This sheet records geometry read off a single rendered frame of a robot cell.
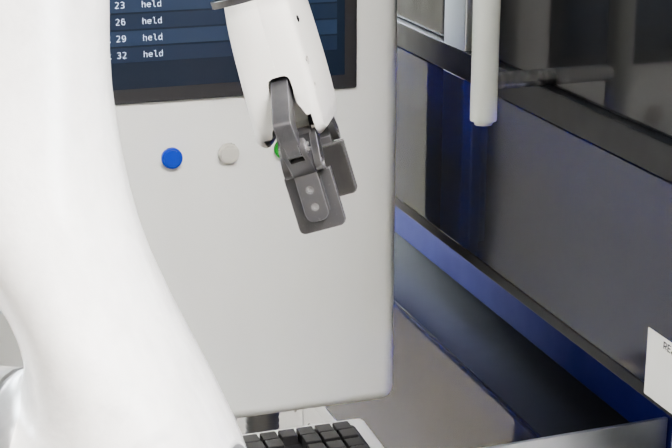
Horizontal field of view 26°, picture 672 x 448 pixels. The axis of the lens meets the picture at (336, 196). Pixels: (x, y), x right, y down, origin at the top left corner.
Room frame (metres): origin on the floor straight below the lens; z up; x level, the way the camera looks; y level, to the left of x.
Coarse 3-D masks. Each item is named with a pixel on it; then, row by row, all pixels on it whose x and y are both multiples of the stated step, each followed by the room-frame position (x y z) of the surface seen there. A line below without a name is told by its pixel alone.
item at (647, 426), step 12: (648, 420) 1.23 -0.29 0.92; (660, 420) 1.23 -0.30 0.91; (576, 432) 1.21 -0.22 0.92; (588, 432) 1.21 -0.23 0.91; (600, 432) 1.21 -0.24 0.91; (612, 432) 1.22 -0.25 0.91; (624, 432) 1.22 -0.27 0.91; (636, 432) 1.22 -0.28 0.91; (648, 432) 1.23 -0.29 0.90; (660, 432) 1.23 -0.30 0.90; (504, 444) 1.18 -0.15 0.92; (516, 444) 1.18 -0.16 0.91; (528, 444) 1.19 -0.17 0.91; (540, 444) 1.19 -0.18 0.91; (552, 444) 1.20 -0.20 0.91; (564, 444) 1.20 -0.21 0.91; (576, 444) 1.20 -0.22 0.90; (588, 444) 1.21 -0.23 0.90; (600, 444) 1.21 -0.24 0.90; (612, 444) 1.22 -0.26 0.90; (624, 444) 1.22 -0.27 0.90; (636, 444) 1.22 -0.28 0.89; (648, 444) 1.23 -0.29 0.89; (660, 444) 1.23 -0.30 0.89
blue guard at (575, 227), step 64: (448, 128) 1.53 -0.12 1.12; (512, 128) 1.38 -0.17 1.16; (448, 192) 1.52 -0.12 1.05; (512, 192) 1.38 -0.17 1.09; (576, 192) 1.26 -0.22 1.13; (640, 192) 1.16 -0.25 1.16; (512, 256) 1.37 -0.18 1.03; (576, 256) 1.25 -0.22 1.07; (640, 256) 1.15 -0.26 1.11; (576, 320) 1.25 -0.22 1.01; (640, 320) 1.14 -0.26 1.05
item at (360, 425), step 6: (342, 420) 1.46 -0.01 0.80; (348, 420) 1.46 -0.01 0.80; (354, 420) 1.46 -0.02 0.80; (360, 420) 1.46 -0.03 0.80; (300, 426) 1.45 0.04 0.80; (306, 426) 1.44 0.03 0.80; (312, 426) 1.44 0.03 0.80; (360, 426) 1.44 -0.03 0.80; (366, 426) 1.45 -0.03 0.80; (258, 432) 1.43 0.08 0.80; (276, 432) 1.43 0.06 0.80; (360, 432) 1.43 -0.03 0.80; (366, 432) 1.43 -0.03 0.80; (366, 438) 1.41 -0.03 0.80; (372, 438) 1.42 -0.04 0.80; (372, 444) 1.40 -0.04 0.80; (378, 444) 1.40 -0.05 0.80
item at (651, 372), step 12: (648, 336) 1.13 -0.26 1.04; (660, 336) 1.11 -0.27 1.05; (648, 348) 1.13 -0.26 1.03; (660, 348) 1.11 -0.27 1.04; (648, 360) 1.13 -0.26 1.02; (660, 360) 1.11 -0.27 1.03; (648, 372) 1.12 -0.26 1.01; (660, 372) 1.11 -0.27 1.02; (648, 384) 1.12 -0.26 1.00; (660, 384) 1.11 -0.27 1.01; (660, 396) 1.11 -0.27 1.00
